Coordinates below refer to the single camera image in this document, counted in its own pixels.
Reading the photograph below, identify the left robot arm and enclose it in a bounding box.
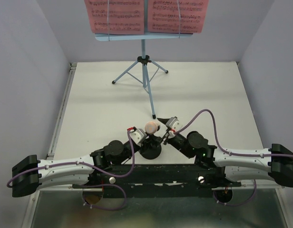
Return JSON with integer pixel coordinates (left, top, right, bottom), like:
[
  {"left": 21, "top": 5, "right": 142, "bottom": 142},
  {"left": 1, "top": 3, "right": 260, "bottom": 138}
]
[{"left": 7, "top": 133, "right": 157, "bottom": 198}]

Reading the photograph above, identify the left pink sheet music page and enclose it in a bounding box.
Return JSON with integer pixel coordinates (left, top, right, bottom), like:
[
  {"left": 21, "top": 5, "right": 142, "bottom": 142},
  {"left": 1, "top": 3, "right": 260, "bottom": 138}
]
[{"left": 84, "top": 0, "right": 145, "bottom": 35}]

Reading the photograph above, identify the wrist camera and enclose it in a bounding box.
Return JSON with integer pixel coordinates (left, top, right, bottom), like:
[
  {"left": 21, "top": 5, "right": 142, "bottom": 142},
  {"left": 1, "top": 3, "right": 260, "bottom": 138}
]
[
  {"left": 165, "top": 117, "right": 183, "bottom": 132},
  {"left": 130, "top": 129, "right": 147, "bottom": 145}
]

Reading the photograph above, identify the pink sheet music page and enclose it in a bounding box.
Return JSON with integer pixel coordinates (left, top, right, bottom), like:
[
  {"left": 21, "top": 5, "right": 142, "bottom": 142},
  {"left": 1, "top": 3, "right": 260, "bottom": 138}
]
[
  {"left": 84, "top": 0, "right": 145, "bottom": 35},
  {"left": 147, "top": 0, "right": 209, "bottom": 34}
]

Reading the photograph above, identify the right pink sheet music page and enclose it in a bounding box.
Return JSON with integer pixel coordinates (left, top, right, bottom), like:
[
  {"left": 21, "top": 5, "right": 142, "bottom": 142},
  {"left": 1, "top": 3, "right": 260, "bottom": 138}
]
[{"left": 147, "top": 0, "right": 209, "bottom": 34}]

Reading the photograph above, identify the metal front plate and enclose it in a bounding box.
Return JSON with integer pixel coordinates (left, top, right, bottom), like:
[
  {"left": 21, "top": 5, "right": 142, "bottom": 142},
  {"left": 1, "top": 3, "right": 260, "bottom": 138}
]
[{"left": 22, "top": 188, "right": 293, "bottom": 228}]

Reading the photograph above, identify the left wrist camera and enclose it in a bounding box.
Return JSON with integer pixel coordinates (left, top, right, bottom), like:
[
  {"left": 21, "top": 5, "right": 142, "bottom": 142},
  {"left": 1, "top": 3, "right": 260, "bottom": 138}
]
[{"left": 130, "top": 129, "right": 147, "bottom": 145}]

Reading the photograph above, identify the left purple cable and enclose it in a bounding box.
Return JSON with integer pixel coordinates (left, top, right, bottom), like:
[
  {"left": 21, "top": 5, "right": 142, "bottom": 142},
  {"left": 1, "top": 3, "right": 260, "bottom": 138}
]
[{"left": 6, "top": 127, "right": 135, "bottom": 210}]

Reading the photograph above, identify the left aluminium edge rail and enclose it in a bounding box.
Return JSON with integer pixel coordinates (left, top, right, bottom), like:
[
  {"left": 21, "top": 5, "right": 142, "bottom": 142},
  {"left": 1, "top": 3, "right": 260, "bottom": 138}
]
[{"left": 46, "top": 63, "right": 77, "bottom": 160}]

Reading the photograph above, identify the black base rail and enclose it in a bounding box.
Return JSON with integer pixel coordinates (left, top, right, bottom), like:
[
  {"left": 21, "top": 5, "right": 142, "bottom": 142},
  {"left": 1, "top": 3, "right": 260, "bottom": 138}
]
[{"left": 73, "top": 164, "right": 240, "bottom": 198}]

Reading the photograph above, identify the pink microphone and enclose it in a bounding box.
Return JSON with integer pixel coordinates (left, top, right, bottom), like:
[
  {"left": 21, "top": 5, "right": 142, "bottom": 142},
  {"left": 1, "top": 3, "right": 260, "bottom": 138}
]
[{"left": 145, "top": 122, "right": 160, "bottom": 134}]

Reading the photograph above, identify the purple cable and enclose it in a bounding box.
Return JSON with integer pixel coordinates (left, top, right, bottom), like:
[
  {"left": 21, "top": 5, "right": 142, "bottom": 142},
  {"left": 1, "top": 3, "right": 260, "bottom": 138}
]
[
  {"left": 6, "top": 127, "right": 135, "bottom": 210},
  {"left": 174, "top": 109, "right": 293, "bottom": 207}
]

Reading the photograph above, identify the black microphone stand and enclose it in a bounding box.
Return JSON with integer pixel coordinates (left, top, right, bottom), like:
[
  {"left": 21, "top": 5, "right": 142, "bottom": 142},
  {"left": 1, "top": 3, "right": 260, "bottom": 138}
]
[{"left": 140, "top": 135, "right": 162, "bottom": 160}]

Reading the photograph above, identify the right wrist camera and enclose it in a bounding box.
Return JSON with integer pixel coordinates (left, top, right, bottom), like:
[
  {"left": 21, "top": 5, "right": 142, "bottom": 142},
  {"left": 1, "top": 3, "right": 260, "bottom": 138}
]
[{"left": 165, "top": 117, "right": 183, "bottom": 132}]

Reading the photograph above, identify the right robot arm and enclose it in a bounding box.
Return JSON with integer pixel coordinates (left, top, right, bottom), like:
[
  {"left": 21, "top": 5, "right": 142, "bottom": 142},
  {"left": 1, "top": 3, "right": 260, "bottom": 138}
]
[{"left": 158, "top": 117, "right": 293, "bottom": 188}]

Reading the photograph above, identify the blue music stand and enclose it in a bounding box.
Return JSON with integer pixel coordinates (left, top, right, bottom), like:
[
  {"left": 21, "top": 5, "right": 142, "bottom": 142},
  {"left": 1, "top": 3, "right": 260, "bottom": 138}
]
[{"left": 95, "top": 32, "right": 192, "bottom": 119}]

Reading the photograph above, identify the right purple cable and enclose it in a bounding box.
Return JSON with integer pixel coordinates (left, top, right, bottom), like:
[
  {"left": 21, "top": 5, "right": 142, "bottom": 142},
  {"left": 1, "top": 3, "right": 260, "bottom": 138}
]
[{"left": 174, "top": 109, "right": 293, "bottom": 207}]

